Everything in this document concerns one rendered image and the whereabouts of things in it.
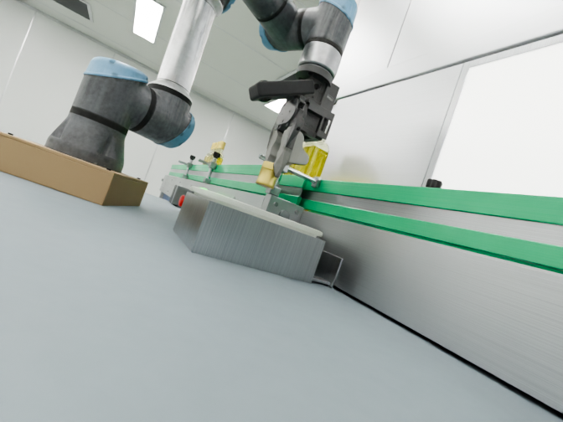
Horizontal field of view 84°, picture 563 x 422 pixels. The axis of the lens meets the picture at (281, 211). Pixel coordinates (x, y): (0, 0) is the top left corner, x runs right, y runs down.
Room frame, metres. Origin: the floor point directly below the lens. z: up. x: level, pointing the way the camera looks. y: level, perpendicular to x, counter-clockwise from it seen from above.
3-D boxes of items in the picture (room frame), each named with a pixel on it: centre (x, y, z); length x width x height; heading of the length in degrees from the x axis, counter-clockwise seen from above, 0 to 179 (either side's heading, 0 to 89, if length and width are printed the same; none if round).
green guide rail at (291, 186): (1.55, 0.38, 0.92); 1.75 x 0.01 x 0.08; 28
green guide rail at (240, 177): (1.51, 0.45, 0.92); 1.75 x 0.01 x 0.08; 28
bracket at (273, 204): (0.73, 0.00, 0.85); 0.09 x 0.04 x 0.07; 118
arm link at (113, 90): (0.70, 0.45, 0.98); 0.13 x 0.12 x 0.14; 147
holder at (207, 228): (0.59, 0.02, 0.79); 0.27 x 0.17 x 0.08; 118
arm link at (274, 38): (0.63, 0.12, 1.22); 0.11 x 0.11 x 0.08; 57
